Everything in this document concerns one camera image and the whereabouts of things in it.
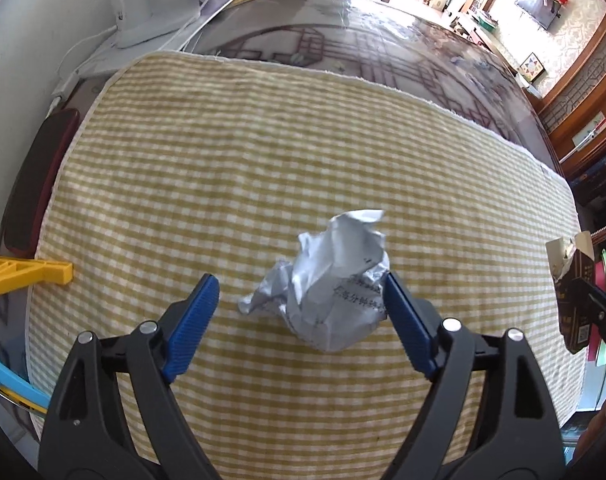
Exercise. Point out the blue plastic stand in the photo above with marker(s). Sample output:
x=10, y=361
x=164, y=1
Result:
x=18, y=385

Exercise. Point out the small brown carton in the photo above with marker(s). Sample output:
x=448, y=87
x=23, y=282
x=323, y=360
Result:
x=573, y=320

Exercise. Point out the grey patterned table cover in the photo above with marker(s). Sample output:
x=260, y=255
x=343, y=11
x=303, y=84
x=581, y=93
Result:
x=333, y=35

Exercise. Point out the yellow plastic bracket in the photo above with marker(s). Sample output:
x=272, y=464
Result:
x=18, y=275

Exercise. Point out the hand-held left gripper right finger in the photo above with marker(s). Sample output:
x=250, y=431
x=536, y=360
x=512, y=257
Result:
x=408, y=320

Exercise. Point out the white desk lamp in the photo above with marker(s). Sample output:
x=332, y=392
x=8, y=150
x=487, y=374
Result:
x=138, y=10

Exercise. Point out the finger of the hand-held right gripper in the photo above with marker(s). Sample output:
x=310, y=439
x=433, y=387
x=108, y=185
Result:
x=605, y=310

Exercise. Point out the wall television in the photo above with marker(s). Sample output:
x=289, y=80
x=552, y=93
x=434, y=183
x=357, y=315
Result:
x=535, y=5

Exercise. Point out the yellow checked mat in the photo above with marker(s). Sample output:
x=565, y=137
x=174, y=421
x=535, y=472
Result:
x=233, y=160

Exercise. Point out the white printed paper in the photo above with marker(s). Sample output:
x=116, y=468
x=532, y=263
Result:
x=333, y=285

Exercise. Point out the framed picture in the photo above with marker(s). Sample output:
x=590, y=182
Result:
x=533, y=67

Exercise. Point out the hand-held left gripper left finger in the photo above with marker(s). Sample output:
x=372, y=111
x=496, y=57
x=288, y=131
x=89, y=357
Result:
x=193, y=325

